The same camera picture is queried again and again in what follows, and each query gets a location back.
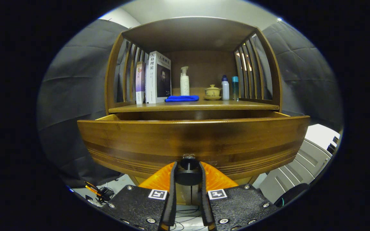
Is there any wooden drawer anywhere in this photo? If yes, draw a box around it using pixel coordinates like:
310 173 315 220
77 111 311 181

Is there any pink purple book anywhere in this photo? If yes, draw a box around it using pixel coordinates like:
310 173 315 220
136 61 146 104

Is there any white bottle with blue cap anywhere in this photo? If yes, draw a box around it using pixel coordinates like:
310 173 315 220
221 75 230 101

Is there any white storage unit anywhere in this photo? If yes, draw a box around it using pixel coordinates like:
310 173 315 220
257 124 341 204

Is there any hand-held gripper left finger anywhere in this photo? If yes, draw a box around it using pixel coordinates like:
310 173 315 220
107 161 178 231

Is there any wooden countertop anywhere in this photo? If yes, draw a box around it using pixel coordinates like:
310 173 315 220
109 98 279 113

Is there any white book with portrait cover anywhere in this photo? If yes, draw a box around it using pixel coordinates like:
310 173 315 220
145 51 172 104

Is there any white pump bottle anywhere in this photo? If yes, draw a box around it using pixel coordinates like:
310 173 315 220
180 66 190 96

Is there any tangle of black cables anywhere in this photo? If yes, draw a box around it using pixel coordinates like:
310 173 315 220
169 205 209 231

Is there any folded blue cloth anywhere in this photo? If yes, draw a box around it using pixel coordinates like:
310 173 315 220
165 95 200 103

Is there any black drawer knob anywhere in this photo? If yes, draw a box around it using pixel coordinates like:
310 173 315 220
175 154 202 186

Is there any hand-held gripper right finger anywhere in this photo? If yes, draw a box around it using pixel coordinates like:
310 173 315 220
198 161 281 231

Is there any slim teal bottle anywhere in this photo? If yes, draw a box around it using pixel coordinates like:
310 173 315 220
232 76 239 102

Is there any orange black device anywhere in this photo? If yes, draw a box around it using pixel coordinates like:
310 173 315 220
84 181 115 204

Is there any wooden cabinet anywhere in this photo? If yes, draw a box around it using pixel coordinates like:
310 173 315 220
77 16 311 206

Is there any yellow lidded tea cup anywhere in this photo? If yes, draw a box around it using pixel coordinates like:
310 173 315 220
205 84 221 97

